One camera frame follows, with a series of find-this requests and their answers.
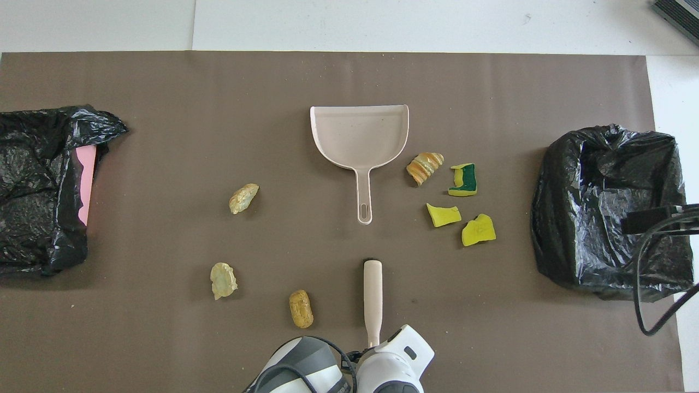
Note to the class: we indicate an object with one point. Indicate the large yellow sponge piece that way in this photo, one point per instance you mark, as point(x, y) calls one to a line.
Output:
point(478, 231)

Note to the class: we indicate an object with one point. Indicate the green and yellow sponge piece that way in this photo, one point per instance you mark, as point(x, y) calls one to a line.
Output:
point(467, 177)

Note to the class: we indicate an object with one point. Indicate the small yellow sponge wedge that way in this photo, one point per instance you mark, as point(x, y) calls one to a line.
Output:
point(442, 216)

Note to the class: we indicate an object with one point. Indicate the orange striped croissant piece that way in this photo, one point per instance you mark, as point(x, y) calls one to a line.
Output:
point(425, 167)

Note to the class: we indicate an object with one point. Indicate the beige hand brush black bristles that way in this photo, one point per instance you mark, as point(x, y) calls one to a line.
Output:
point(373, 295)

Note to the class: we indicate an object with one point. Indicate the beige plastic dustpan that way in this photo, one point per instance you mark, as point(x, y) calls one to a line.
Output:
point(357, 136)

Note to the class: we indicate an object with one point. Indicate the brown bread roll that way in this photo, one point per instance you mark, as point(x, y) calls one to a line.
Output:
point(301, 309)

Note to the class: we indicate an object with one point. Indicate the pale yellow lump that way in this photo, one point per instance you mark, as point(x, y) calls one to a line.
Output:
point(243, 198)

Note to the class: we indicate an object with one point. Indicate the pale green lump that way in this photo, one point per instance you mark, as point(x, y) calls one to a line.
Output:
point(223, 280)

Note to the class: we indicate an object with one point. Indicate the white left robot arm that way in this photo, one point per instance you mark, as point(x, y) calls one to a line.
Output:
point(393, 365)

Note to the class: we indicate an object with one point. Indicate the bin lined with black bag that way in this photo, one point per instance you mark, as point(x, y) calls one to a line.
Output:
point(590, 218)

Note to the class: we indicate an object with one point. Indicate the pink bin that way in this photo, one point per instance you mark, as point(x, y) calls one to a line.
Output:
point(86, 180)

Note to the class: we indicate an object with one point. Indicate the crumpled black trash bag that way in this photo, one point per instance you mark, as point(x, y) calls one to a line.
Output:
point(33, 191)

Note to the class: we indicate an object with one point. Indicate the dark ribbed device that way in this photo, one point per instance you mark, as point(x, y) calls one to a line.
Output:
point(682, 13)

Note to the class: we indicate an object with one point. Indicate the brown paper table mat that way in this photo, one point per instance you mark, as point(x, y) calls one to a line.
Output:
point(218, 109)

